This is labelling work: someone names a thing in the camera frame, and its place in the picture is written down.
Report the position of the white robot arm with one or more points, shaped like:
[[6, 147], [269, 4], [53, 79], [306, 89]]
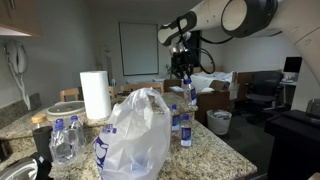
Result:
[[298, 20]]

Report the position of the dark jar wooden lid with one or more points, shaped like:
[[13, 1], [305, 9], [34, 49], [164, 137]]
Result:
[[41, 131]]

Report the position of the black cart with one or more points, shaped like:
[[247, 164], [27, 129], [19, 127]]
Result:
[[296, 148]]

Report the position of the black silver appliance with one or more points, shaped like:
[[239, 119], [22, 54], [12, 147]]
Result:
[[33, 167]]

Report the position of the white wall whiteboard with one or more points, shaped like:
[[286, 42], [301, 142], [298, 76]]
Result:
[[139, 48]]

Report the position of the wooden chair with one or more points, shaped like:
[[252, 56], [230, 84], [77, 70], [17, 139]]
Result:
[[69, 92], [155, 85]]

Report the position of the black office chair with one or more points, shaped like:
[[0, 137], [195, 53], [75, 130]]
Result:
[[263, 90]]

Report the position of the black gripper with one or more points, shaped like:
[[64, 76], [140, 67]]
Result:
[[183, 60]]

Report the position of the wooden upper cabinet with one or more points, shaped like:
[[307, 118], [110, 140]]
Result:
[[19, 18]]

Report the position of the white plastic shopping bag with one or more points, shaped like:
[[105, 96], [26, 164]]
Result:
[[134, 143]]

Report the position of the white wall phone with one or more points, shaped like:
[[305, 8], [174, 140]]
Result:
[[18, 62]]

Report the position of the white waste bin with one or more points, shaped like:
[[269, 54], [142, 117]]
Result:
[[219, 121]]

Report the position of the round glass lid dish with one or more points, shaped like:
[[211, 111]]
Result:
[[66, 108]]

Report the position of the blue cap water bottle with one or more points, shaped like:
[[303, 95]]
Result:
[[185, 131], [175, 116], [190, 95]]

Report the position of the computer monitor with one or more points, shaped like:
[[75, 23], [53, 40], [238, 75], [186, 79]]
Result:
[[292, 64]]

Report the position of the crushed clear water bottle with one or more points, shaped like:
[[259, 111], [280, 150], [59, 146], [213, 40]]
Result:
[[76, 134], [60, 147]]

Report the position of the white paper towel roll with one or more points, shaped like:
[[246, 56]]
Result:
[[96, 94]]

